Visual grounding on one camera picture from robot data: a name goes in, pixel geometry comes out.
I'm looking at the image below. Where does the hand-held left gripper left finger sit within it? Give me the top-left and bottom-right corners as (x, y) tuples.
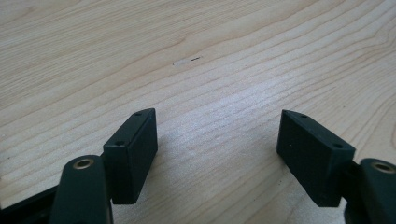
(49, 107), (159, 224)

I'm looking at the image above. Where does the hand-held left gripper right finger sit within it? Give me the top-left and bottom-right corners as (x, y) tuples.
(276, 109), (396, 224)

